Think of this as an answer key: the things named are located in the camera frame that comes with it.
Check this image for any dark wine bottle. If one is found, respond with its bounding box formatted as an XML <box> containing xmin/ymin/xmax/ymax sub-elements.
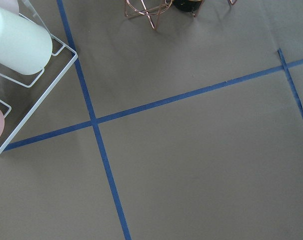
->
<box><xmin>173</xmin><ymin>0</ymin><xmax>203</xmax><ymax>13</ymax></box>

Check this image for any white cup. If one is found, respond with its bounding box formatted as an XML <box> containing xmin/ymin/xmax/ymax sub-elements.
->
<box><xmin>0</xmin><ymin>7</ymin><xmax>53</xmax><ymax>75</ymax></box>

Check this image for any copper wire bottle rack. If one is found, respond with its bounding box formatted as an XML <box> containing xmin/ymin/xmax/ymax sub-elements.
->
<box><xmin>123</xmin><ymin>0</ymin><xmax>239</xmax><ymax>31</ymax></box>

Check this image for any white wire cup rack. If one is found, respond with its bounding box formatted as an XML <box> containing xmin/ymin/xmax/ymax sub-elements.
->
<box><xmin>0</xmin><ymin>0</ymin><xmax>79</xmax><ymax>157</ymax></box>

